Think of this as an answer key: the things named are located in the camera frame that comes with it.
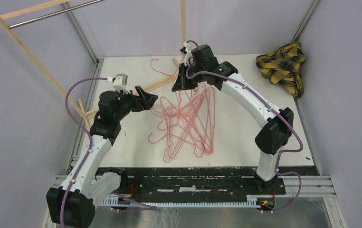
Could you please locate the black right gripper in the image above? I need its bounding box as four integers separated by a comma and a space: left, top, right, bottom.
172, 62, 206, 91

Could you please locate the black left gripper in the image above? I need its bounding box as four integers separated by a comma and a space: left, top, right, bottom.
114, 85, 158, 121

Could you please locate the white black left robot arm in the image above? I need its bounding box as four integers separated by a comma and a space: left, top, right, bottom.
46, 85, 158, 228

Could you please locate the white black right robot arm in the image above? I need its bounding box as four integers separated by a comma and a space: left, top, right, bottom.
171, 41, 294, 194

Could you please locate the yellow plaid shirt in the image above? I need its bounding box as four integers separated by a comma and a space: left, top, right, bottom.
255, 41, 306, 99

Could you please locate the metal rack rod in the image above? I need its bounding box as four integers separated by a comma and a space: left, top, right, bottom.
8, 0, 104, 29

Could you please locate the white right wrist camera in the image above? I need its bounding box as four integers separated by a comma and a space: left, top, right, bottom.
180, 41, 193, 67

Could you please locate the pink wire hanger pile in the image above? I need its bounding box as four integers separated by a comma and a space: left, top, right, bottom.
151, 83, 216, 163

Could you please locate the pink wire hanger with hook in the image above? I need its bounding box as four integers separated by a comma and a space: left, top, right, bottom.
147, 118, 180, 146

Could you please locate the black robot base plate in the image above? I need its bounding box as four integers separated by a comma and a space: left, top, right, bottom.
96, 166, 317, 204

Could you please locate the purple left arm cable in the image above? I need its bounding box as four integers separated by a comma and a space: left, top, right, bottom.
59, 77, 158, 228

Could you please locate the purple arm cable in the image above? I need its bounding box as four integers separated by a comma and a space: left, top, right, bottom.
59, 77, 158, 228
185, 40, 305, 215

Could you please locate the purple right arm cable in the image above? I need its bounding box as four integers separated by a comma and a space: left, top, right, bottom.
185, 40, 305, 215

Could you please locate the white slotted cable duct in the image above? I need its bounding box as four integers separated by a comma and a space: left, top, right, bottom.
99, 195, 269, 209

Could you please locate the wooden clothes rack frame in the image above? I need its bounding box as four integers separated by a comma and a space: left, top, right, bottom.
0, 0, 187, 130

